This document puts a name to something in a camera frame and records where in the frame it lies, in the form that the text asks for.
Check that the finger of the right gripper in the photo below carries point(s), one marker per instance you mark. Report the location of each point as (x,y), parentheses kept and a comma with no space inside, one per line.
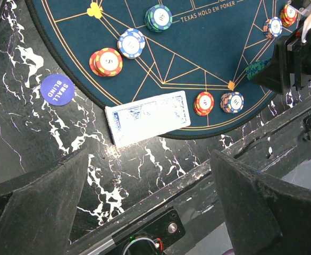
(275,76)

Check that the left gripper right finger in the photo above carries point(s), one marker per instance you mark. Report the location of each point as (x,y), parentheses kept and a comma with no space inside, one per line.
(263,214)

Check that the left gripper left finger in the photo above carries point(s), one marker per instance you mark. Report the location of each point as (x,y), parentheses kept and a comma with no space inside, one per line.
(37,209)

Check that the blue small blind button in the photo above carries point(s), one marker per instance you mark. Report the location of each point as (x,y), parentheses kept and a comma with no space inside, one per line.
(57,89)

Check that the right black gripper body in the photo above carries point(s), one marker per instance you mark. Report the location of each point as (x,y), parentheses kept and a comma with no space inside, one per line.
(299,55)

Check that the round blue poker mat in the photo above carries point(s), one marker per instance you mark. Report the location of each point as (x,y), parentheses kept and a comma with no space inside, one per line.
(208,45)

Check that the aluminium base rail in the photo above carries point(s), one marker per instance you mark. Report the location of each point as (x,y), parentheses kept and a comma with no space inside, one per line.
(187,215)

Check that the playing card deck box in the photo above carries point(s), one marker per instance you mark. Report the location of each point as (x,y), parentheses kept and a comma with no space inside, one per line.
(143,119)

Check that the red chip stack bottom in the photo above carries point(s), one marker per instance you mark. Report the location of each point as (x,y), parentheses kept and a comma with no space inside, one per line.
(204,103)

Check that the red chip stack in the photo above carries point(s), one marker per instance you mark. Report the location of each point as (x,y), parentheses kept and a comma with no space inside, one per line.
(106,62)
(204,103)
(288,16)

